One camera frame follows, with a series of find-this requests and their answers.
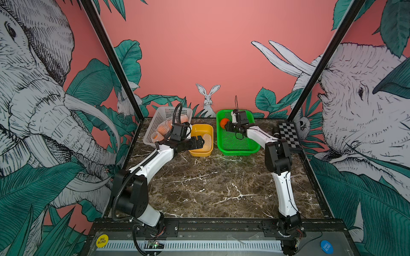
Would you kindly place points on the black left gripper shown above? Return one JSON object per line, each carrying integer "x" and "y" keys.
{"x": 194, "y": 144}

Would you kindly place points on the white plastic perforated basket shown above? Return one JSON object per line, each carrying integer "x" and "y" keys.
{"x": 162, "y": 114}

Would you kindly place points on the white foam net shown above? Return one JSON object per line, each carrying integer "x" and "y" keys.
{"x": 207, "y": 142}

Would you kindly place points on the black white folding chessboard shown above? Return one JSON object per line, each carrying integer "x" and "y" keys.
{"x": 288, "y": 132}

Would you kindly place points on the black frame post right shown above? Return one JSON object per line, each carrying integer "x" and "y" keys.
{"x": 348, "y": 19}

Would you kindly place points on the green plastic perforated basket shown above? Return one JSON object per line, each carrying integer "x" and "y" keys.
{"x": 233, "y": 144}

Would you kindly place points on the blue round sticker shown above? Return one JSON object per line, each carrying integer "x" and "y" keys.
{"x": 327, "y": 247}

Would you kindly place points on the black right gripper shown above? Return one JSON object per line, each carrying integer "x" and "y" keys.
{"x": 229, "y": 126}

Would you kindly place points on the black frame post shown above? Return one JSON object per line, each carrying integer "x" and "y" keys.
{"x": 98, "y": 27}
{"x": 348, "y": 19}

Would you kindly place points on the netted orange upper right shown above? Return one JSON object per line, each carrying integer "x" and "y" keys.
{"x": 184, "y": 119}

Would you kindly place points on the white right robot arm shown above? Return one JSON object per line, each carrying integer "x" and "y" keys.
{"x": 278, "y": 161}

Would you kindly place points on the netted orange lower left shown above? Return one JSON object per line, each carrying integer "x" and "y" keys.
{"x": 156, "y": 137}

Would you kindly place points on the black cylindrical microphone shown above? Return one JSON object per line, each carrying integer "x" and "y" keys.
{"x": 276, "y": 132}

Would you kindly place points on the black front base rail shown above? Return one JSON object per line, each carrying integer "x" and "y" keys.
{"x": 173, "y": 227}

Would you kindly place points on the yellow plastic tub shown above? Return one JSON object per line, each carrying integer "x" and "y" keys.
{"x": 206, "y": 131}

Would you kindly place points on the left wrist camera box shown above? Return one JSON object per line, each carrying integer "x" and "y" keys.
{"x": 179, "y": 132}

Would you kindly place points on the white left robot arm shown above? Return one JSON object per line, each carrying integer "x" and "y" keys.
{"x": 129, "y": 195}

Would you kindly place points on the black frame post left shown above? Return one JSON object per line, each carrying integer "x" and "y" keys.
{"x": 98, "y": 27}

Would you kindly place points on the white slotted front rail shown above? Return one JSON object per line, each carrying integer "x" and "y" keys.
{"x": 220, "y": 245}

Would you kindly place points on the yellow round sticker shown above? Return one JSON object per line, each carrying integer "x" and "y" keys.
{"x": 102, "y": 241}

